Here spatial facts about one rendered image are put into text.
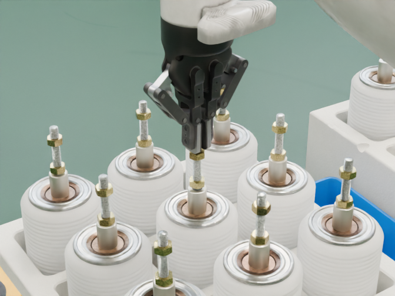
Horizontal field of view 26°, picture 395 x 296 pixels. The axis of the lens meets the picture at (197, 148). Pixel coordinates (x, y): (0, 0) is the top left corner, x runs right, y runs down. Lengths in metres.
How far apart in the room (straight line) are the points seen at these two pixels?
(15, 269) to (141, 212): 0.17
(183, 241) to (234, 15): 0.28
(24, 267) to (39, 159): 0.56
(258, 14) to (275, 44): 1.18
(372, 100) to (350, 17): 0.88
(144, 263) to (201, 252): 0.08
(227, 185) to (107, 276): 0.27
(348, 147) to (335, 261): 0.37
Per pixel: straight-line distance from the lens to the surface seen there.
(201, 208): 0.99
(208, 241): 0.97
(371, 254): 0.97
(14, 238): 1.10
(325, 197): 1.32
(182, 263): 0.99
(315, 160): 1.38
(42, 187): 1.05
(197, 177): 0.97
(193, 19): 0.84
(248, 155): 1.11
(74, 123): 1.69
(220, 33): 0.80
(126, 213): 1.08
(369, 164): 1.27
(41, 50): 2.01
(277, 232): 1.05
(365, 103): 1.29
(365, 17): 0.40
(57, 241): 1.02
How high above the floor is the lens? 0.83
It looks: 31 degrees down
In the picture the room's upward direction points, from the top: straight up
